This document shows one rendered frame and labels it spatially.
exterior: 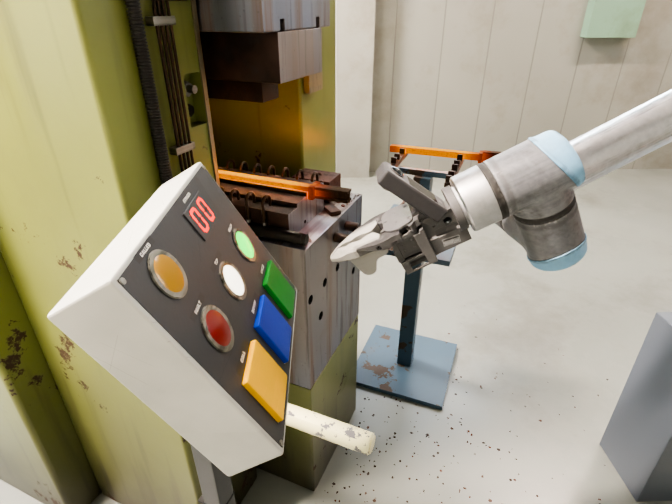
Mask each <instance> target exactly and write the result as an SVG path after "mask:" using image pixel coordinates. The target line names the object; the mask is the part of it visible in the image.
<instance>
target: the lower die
mask: <svg viewBox="0 0 672 504"><path fill-rule="evenodd" d="M218 169H219V170H225V171H232V172H238V173H245V174H251V175H258V176H264V177H270V178H277V179H283V180H290V181H296V182H302V183H309V184H313V183H314V182H315V181H314V182H311V181H310V180H304V179H298V180H296V178H291V177H281V176H278V175H271V174H270V175H267V174H265V173H258V172H256V173H253V172H252V171H245V170H242V171H239V169H232V168H229V169H226V167H219V166H218ZM219 180H220V186H222V187H223V188H224V190H225V195H226V196H227V197H228V199H229V194H230V191H231V190H232V189H234V188H236V189H238V190H239V192H240V200H237V194H236V192H234V193H233V196H232V200H233V205H234V207H235V208H236V209H237V211H238V212H239V213H240V215H241V216H242V217H243V219H244V220H245V221H246V219H247V218H246V209H245V196H246V194H247V193H248V192H249V191H253V192H254V194H255V198H256V203H253V201H252V195H250V196H249V198H248V205H249V215H250V219H251V223H256V224H261V225H262V210H261V200H262V197H263V196H264V195H265V194H269V195H270V196H271V201H272V206H269V205H268V198H266V199H265V202H264V205H265V217H266V222H267V226H271V227H276V228H281V229H286V230H291V231H296V232H298V231H299V230H301V229H302V228H303V227H304V226H305V225H306V224H307V223H308V222H310V221H311V220H312V219H313V218H314V217H315V216H316V215H317V214H319V213H320V212H321V211H322V210H323V209H324V200H322V199H316V198H315V199H314V200H309V199H308V191H303V190H297V189H291V188H285V187H278V186H272V185H266V184H260V183H254V182H248V181H242V180H235V179H229V178H223V177H219ZM305 220H306V223H304V221H305Z"/></svg>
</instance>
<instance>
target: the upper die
mask: <svg viewBox="0 0 672 504"><path fill-rule="evenodd" d="M200 38H201V45H202V53H203V60H204V68H205V75H206V79H219V80H233V81H247V82H260V83H274V84H282V83H285V82H289V81H292V80H295V79H299V78H302V77H306V76H309V75H313V74H316V73H319V72H322V43H321V27H319V28H309V29H299V30H290V31H279V32H270V33H238V32H201V31H200Z"/></svg>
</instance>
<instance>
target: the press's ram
mask: <svg viewBox="0 0 672 504"><path fill-rule="evenodd" d="M195 1H196V8H197V15H198V23H199V30H200V31H201V32H238V33H270V32H279V31H290V30H299V29H309V28H319V27H328V26H330V0H195Z"/></svg>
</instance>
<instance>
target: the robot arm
mask: <svg viewBox="0 0 672 504"><path fill-rule="evenodd" d="M670 142H672V89H671V90H669V91H667V92H665V93H663V94H661V95H659V96H657V97H655V98H653V99H651V100H649V101H647V102H645V103H643V104H641V105H639V106H637V107H635V108H633V109H632V110H630V111H628V112H626V113H624V114H622V115H620V116H618V117H616V118H614V119H612V120H610V121H608V122H606V123H604V124H602V125H600V126H598V127H596V128H594V129H592V130H590V131H588V132H587V133H585V134H583V135H581V136H579V137H577V138H575V139H573V140H571V141H568V140H567V139H566V138H565V137H564V136H563V135H561V134H560V133H558V132H556V131H552V130H550V131H546V132H544V133H541V134H539V135H537V136H534V137H529V138H528V140H526V141H524V142H522V143H520V144H518V145H516V146H514V147H512V148H510V149H508V150H506V151H504V152H502V153H500V154H498V155H496V156H494V157H492V158H489V159H487V160H485V161H483V162H482V163H480V164H477V165H475V166H473V167H471V168H469V169H467V170H465V171H463V172H461V173H459V174H457V175H455V176H453V177H451V178H450V181H449V182H450V185H451V187H450V186H449V185H448V186H446V187H444V188H442V189H441V191H442V193H443V196H444V198H445V201H443V200H442V199H441V198H439V197H438V196H436V195H435V194H433V193H432V192H430V191H429V190H427V189H426V188H424V187H423V186H421V185H420V184H419V183H417V182H416V181H414V180H413V179H411V178H410V177H408V176H407V175H405V174H404V173H403V172H402V171H401V170H400V169H399V168H398V167H396V166H392V165H391V164H389V163H388V162H383V163H382V164H381V165H380V166H379V168H378V169H377V170H376V178H377V183H378V184H379V185H380V186H381V187H382V188H383V189H384V190H386V191H389V192H391V193H392V194H394V195H395V196H397V197H398V198H400V199H401V200H403V201H404V202H406V203H407V204H401V205H399V206H396V207H393V208H391V209H389V210H388V211H386V212H383V213H381V214H379V215H377V216H375V217H373V218H371V219H370V220H368V221H367V222H365V223H364V224H363V225H361V226H360V227H358V228H357V229H356V230H354V232H353V233H351V234H350V235H349V236H348V237H346V238H345V239H344V240H343V241H342V242H341V243H340V244H339V245H338V246H337V247H336V249H335V250H334V252H333V253H332V254H331V256H330V257H331V261H332V262H341V261H346V260H349V261H351V262H352V263H353V264H354V265H355V266H356V267H357V268H358V269H359V270H360V271H361V272H363V273H364V274H366V275H371V274H373V273H375V272H376V270H377V260H378V259H379V258H380V257H382V256H384V255H386V254H387V253H388V251H389V248H391V247H393V249H394V250H393V251H394V254H395V256H396V258H397V260H398V261H399V263H401V265H402V266H403V268H404V270H405V271H406V273H407V275H408V274H410V273H412V272H414V271H417V270H419V269H421V268H423V267H426V266H428V265H430V264H432V263H434V262H437V261H438V258H437V255H438V254H440V253H442V252H444V251H446V250H448V249H451V248H453V247H455V246H457V245H459V244H462V243H464V242H466V241H468V240H470V239H472V238H471V235H470V233H469V231H468V228H469V225H470V226H471V228H472V229H473V230H474V231H479V230H481V229H483V228H485V227H487V226H490V225H492V224H494V223H495V224H496V225H497V226H499V227H500V228H501V229H502V230H504V231H505V232H506V234H508V235H509V236H510V237H511V238H512V239H514V240H515V241H516V242H518V243H519V244H520V245H521V246H522V247H523V248H524V249H525V251H526V253H527V255H526V257H527V259H528V260H529V261H530V263H531V264H532V266H534V267H535V268H537V269H539V270H543V271H559V270H563V269H567V268H569V267H571V266H573V265H575V264H576V263H578V262H579V261H580V260H581V259H582V258H583V257H584V256H585V254H586V252H587V234H586V232H584V228H583V224H582V220H581V216H580V212H579V208H578V204H577V200H576V196H575V192H574V191H575V190H577V189H579V188H581V187H583V186H585V185H587V184H589V183H591V182H593V181H595V180H597V179H599V178H601V177H603V176H605V175H607V174H609V173H611V172H613V171H615V170H616V169H618V168H620V167H622V166H624V165H626V164H628V163H630V162H632V161H634V160H636V159H638V158H640V157H642V156H644V155H646V154H648V153H650V152H652V151H654V150H656V149H658V148H660V147H662V146H664V145H666V144H668V143H670ZM427 260H428V262H427V263H425V264H423V265H421V266H418V267H416V268H414V269H413V268H412V267H413V266H415V265H417V264H420V263H422V262H424V261H427Z"/></svg>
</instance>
